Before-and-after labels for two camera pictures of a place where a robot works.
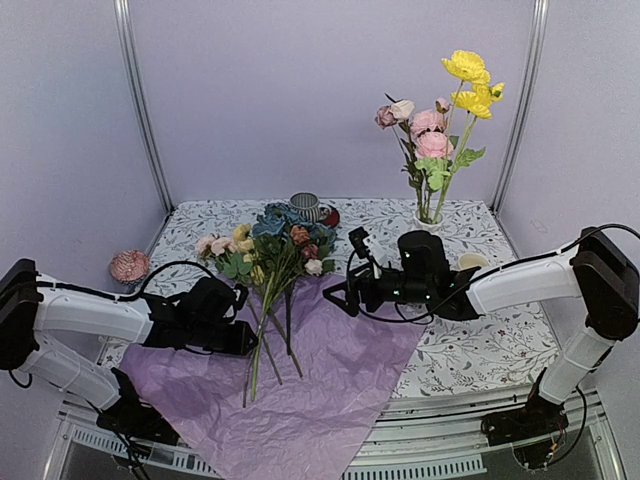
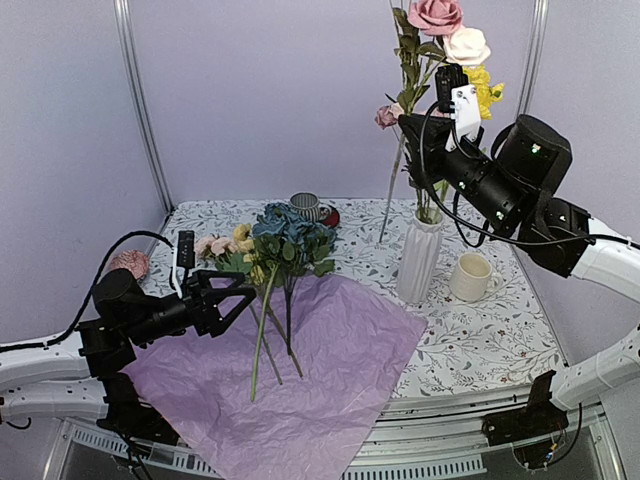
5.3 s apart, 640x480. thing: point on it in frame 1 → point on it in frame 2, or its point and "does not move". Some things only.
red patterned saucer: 328,216 does not move
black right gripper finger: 239,339 → 209,320
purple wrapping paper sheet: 290,408 does not move
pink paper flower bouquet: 268,257 does not move
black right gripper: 366,282 → 426,144
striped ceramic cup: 307,205 does not move
